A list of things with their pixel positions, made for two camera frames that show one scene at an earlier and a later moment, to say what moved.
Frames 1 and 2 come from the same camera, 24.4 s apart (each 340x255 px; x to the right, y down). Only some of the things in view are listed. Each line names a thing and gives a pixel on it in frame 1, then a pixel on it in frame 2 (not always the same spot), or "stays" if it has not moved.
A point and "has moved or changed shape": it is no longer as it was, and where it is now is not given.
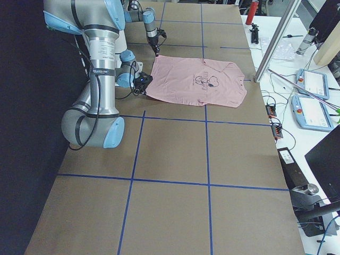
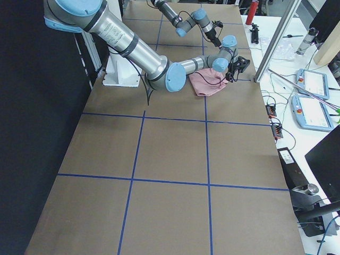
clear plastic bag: x=285 y=49 stays
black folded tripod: x=254 y=33 stays
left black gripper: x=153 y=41 to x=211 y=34
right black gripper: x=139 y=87 to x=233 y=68
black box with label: x=294 y=176 stays
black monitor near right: x=324 y=161 stays
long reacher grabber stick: x=315 y=96 stays
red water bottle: x=252 y=10 stays
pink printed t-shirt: x=200 y=81 has moved or changed shape
